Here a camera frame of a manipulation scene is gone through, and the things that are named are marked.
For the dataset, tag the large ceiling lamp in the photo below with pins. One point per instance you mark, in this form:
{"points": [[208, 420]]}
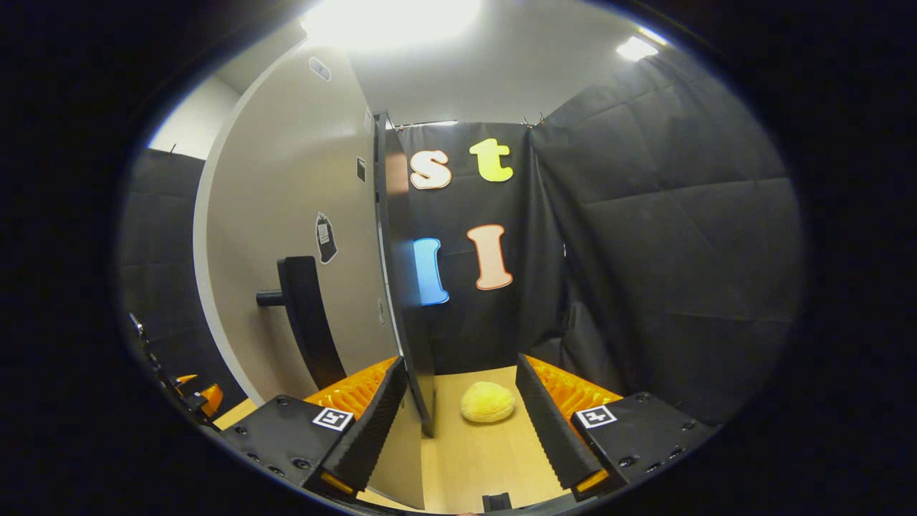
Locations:
{"points": [[390, 21]]}

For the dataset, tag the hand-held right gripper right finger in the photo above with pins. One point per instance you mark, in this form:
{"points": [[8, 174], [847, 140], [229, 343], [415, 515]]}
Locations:
{"points": [[548, 430]]}

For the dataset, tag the black backdrop cloth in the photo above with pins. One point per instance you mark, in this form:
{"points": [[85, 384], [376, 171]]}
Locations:
{"points": [[680, 251]]}

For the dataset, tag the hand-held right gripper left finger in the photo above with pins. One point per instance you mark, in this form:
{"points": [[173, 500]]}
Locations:
{"points": [[376, 423]]}

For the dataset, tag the small ceiling lamp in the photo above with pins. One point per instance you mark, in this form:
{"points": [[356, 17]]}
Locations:
{"points": [[636, 49]]}

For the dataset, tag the grey cabinet door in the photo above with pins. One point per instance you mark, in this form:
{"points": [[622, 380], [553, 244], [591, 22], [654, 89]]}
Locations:
{"points": [[286, 179]]}

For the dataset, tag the yellow plush cushion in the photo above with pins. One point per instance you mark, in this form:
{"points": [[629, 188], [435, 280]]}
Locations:
{"points": [[487, 403]]}

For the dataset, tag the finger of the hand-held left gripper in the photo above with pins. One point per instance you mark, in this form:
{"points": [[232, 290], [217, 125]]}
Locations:
{"points": [[163, 369], [211, 401]]}

